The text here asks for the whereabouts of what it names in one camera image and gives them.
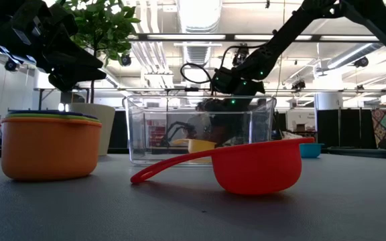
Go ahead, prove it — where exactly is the black overhead camera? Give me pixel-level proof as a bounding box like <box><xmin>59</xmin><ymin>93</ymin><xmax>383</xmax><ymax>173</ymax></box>
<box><xmin>232</xmin><ymin>44</ymin><xmax>250</xmax><ymax>67</ymax></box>

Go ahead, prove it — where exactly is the black horizontal ceiling rail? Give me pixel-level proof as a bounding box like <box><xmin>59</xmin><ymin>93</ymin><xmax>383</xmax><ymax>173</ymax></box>
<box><xmin>34</xmin><ymin>87</ymin><xmax>386</xmax><ymax>94</ymax></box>

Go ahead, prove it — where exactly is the green measuring cup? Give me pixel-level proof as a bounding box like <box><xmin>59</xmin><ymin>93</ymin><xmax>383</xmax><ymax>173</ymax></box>
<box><xmin>5</xmin><ymin>113</ymin><xmax>101</xmax><ymax>121</ymax></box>

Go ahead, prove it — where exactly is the white cloth heap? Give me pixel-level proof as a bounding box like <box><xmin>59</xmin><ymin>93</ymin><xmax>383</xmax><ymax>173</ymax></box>
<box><xmin>281</xmin><ymin>131</ymin><xmax>303</xmax><ymax>141</ymax></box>

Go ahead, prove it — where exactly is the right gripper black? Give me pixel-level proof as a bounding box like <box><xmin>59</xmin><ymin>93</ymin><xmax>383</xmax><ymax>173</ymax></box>
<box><xmin>209</xmin><ymin>66</ymin><xmax>267</xmax><ymax>145</ymax></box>

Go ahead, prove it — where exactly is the black overhead frame beam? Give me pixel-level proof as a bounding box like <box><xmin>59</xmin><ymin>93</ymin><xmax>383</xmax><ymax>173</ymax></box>
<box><xmin>128</xmin><ymin>32</ymin><xmax>381</xmax><ymax>44</ymax></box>

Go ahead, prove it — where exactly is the red measuring cup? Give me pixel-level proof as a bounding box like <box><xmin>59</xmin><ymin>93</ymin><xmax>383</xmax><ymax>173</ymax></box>
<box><xmin>130</xmin><ymin>137</ymin><xmax>316</xmax><ymax>196</ymax></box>

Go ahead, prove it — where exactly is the yellow measuring cup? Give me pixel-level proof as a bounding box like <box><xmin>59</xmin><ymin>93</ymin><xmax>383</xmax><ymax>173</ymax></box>
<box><xmin>172</xmin><ymin>138</ymin><xmax>218</xmax><ymax>165</ymax></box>

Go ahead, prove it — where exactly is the black looped cable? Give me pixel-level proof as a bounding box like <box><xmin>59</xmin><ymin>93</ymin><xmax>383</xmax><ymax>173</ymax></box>
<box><xmin>180</xmin><ymin>62</ymin><xmax>214</xmax><ymax>85</ymax></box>

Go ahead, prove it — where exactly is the white pillar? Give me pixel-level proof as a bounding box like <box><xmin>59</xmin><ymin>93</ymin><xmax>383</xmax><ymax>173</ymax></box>
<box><xmin>314</xmin><ymin>74</ymin><xmax>344</xmax><ymax>111</ymax></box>

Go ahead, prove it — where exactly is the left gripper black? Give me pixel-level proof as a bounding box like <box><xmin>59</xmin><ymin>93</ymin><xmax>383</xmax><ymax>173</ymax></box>
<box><xmin>0</xmin><ymin>0</ymin><xmax>108</xmax><ymax>93</ymax></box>

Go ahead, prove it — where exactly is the silver ceiling duct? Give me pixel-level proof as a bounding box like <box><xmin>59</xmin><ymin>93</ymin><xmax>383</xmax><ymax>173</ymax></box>
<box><xmin>176</xmin><ymin>0</ymin><xmax>223</xmax><ymax>68</ymax></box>

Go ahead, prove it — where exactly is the clear plastic basket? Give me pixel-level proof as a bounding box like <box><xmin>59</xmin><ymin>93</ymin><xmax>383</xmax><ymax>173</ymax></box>
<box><xmin>122</xmin><ymin>95</ymin><xmax>277</xmax><ymax>167</ymax></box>

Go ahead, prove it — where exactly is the cream plant pot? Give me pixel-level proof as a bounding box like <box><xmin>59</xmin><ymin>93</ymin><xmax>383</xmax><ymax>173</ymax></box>
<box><xmin>66</xmin><ymin>102</ymin><xmax>116</xmax><ymax>157</ymax></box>

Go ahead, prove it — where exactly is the green leafy plant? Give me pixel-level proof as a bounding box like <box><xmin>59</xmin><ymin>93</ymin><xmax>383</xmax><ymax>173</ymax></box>
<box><xmin>57</xmin><ymin>0</ymin><xmax>142</xmax><ymax>104</ymax></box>

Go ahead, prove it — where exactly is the black partition panel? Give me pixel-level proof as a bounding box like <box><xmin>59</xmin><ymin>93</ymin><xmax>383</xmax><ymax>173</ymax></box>
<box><xmin>316</xmin><ymin>108</ymin><xmax>372</xmax><ymax>149</ymax></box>

